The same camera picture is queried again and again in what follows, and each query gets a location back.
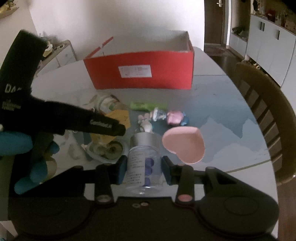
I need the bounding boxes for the clear bottle silver cap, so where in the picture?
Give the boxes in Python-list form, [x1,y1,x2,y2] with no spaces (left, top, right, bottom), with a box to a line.
[125,132,162,196]

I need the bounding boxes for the pink heart dish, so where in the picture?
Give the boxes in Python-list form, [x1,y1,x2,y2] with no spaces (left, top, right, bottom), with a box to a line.
[162,126,205,165]

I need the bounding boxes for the pink blue toy figure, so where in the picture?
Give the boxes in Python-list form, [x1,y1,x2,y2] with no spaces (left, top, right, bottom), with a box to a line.
[150,108,190,126]

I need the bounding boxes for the white bunny figurine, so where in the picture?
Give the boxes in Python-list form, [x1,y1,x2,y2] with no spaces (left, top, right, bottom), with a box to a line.
[137,113,153,133]

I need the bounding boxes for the yellow small box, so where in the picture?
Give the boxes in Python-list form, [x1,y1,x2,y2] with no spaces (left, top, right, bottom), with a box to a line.
[90,109,130,146]

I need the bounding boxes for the green lid paper jar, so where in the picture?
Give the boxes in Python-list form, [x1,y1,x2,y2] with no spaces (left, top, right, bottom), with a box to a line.
[94,93,128,114]

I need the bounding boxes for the green stick tube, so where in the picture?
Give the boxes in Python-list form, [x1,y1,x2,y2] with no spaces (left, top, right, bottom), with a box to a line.
[129,102,168,111]

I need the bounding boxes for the blue gloved left hand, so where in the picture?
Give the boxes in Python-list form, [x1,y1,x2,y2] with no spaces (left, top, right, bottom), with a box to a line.
[1,127,60,194]

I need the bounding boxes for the white sunglasses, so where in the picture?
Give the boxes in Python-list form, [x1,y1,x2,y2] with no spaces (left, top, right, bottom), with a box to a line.
[43,41,65,58]

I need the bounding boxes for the white side cabinet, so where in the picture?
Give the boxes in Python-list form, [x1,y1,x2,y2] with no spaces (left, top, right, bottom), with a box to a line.
[35,40,77,77]

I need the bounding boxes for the wooden chair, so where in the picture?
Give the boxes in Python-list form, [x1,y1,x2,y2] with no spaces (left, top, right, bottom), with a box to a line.
[233,62,295,186]

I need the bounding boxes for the red cardboard box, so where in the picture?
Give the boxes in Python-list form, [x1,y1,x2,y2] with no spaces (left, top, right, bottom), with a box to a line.
[83,29,194,90]

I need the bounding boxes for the dark brown door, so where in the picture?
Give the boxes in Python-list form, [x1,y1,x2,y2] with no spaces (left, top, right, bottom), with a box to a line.
[204,0,225,45]

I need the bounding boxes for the wall shelf with ornaments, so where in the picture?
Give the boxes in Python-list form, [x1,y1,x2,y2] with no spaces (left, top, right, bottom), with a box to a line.
[0,0,19,19]

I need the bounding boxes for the white wall cabinet unit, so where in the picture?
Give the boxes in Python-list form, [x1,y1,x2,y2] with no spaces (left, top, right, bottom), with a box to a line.
[227,1,295,99]

